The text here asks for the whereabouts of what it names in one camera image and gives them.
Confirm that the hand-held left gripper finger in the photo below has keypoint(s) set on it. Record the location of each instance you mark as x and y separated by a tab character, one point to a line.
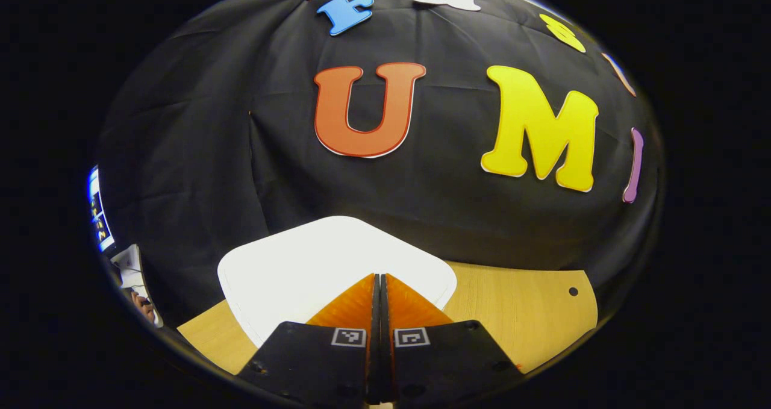
375	361
387	361

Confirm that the white desktop garbage bin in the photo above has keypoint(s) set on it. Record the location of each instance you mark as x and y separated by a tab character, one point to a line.
313	258

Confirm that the wooden desktop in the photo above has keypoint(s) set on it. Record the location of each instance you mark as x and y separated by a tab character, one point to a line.
512	312

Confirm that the black backdrop cloth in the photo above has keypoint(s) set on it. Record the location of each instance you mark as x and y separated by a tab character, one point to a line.
241	156

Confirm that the white side desk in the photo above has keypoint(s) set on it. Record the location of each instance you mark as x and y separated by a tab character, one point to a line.
129	258

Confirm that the computer monitor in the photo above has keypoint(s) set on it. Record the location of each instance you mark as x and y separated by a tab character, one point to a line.
99	210

